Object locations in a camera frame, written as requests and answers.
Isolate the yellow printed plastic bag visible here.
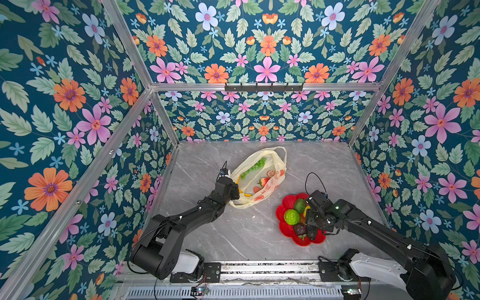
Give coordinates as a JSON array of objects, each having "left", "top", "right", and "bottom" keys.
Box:
[{"left": 229, "top": 146, "right": 287, "bottom": 209}]

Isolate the dark brown fake fruit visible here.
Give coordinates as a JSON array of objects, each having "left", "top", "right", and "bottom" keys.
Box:
[{"left": 293, "top": 222, "right": 308, "bottom": 238}]

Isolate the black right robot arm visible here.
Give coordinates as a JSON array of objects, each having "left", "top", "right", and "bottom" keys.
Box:
[{"left": 306, "top": 191, "right": 457, "bottom": 300}]

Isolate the green fake lime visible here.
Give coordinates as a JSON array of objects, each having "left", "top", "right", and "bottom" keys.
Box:
[{"left": 293, "top": 198, "right": 307, "bottom": 215}]

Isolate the aluminium frame left crossbar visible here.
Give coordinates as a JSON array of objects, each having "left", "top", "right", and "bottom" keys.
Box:
[{"left": 1, "top": 88, "right": 153, "bottom": 300}]

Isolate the dark avocado fake fruit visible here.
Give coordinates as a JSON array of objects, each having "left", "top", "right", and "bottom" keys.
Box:
[{"left": 306, "top": 226, "right": 318, "bottom": 241}]

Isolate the aluminium frame corner post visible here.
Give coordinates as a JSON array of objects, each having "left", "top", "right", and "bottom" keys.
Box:
[
  {"left": 347, "top": 0, "right": 441, "bottom": 148},
  {"left": 102, "top": 0, "right": 180, "bottom": 149}
]

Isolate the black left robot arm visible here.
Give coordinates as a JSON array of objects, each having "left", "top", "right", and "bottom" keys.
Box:
[{"left": 128, "top": 176, "right": 240, "bottom": 280}]

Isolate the red fake strawberry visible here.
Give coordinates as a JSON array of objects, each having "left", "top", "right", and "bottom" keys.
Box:
[{"left": 259, "top": 177, "right": 270, "bottom": 188}]

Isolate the orange yellow fake banana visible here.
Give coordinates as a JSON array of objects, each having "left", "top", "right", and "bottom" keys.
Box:
[{"left": 236, "top": 176, "right": 252, "bottom": 198}]

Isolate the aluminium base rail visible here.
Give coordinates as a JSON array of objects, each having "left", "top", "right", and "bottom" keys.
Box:
[{"left": 110, "top": 260, "right": 410, "bottom": 300}]

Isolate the black hook rack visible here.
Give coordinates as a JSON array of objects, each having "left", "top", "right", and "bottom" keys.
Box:
[{"left": 224, "top": 82, "right": 304, "bottom": 93}]

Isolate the light green fake fruit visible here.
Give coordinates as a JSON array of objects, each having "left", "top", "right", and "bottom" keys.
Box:
[{"left": 283, "top": 209, "right": 301, "bottom": 226}]

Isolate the aluminium frame back crossbar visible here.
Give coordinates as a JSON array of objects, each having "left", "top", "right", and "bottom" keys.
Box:
[{"left": 151, "top": 82, "right": 381, "bottom": 93}]

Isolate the red flower-shaped plate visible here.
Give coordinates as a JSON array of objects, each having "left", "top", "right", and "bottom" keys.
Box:
[{"left": 276, "top": 193, "right": 326, "bottom": 247}]

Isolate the yellow fake lemon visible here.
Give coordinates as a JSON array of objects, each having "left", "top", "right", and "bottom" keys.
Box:
[{"left": 303, "top": 206, "right": 311, "bottom": 218}]

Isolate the aluminium frame corner post left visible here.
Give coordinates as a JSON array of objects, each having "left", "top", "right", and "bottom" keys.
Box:
[{"left": 102, "top": 0, "right": 180, "bottom": 149}]

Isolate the green fake grape bunch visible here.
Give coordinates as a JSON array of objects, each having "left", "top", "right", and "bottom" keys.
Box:
[{"left": 240, "top": 157, "right": 266, "bottom": 180}]

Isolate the aluminium frame crossbar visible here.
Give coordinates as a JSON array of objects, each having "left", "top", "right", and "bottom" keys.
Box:
[
  {"left": 151, "top": 82, "right": 381, "bottom": 93},
  {"left": 1, "top": 88, "right": 153, "bottom": 300}
]

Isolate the aluminium frame corner post right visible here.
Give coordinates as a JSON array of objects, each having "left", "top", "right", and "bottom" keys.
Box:
[{"left": 347, "top": 0, "right": 441, "bottom": 148}]

